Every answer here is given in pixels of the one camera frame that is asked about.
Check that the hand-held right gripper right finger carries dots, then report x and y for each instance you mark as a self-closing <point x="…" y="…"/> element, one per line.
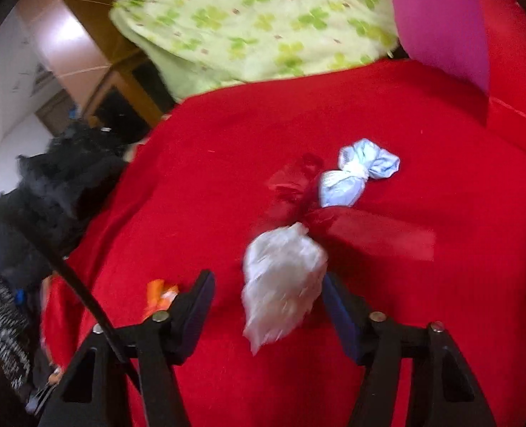
<point x="341" y="316"/>

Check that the orange wrapper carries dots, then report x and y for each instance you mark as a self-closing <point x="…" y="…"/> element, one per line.
<point x="158" y="296"/>

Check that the black fuzzy garment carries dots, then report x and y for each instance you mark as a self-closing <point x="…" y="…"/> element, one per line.
<point x="67" y="191"/>

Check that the light blue wrapper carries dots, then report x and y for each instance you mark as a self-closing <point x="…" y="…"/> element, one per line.
<point x="356" y="173"/>

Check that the green floral quilt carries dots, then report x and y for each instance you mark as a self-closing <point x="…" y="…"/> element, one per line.
<point x="245" y="22"/>

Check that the white plastic bag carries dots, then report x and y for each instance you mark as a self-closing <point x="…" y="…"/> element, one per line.
<point x="281" y="275"/>

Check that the dark red packet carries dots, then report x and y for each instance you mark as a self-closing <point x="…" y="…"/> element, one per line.
<point x="374" y="231"/>

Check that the clear red wrapper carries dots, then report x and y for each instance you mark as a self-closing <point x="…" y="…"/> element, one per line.
<point x="294" y="182"/>

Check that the grey knit cloth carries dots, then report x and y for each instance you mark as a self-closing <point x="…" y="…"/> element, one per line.
<point x="0" y="316"/>

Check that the red paper gift bag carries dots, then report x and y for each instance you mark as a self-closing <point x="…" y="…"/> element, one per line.
<point x="516" y="53"/>

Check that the wooden cabinet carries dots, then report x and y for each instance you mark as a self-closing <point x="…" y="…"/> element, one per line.
<point x="120" y="102"/>

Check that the red blanket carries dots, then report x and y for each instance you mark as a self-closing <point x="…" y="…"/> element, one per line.
<point x="423" y="329"/>

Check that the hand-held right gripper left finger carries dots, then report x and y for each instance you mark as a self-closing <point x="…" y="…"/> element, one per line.
<point x="200" y="307"/>

